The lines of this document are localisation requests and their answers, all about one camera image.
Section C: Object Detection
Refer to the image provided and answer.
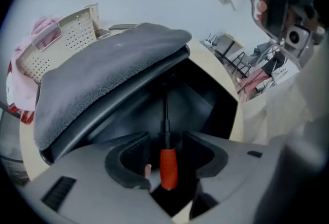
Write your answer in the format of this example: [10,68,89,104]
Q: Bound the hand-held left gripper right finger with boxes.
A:
[182,130,281,224]

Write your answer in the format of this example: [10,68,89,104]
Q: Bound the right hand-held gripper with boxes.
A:
[246,0,326,70]

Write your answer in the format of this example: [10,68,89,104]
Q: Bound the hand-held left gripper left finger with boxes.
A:
[22,130,171,224]

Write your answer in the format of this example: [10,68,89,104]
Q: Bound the red handled screwdriver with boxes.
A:
[159,89,179,191]

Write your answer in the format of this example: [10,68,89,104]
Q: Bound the white desk with black legs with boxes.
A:
[217,32,245,58]

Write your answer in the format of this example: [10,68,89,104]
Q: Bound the person's white shirt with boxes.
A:
[241,45,329,147]

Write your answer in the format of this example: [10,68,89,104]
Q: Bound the red white patterned bag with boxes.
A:
[6,60,35,125]

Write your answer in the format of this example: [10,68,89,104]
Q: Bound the grey cloth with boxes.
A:
[33,22,193,152]

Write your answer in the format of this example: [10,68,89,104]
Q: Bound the pink cloth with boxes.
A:
[7,14,63,111]

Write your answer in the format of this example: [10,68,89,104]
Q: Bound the white perforated basket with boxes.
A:
[15,4,96,85]

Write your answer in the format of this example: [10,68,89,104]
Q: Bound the dark smartphone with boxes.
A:
[108,23,141,31]

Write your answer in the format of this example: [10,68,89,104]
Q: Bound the black frame chair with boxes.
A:
[226,51,254,77]

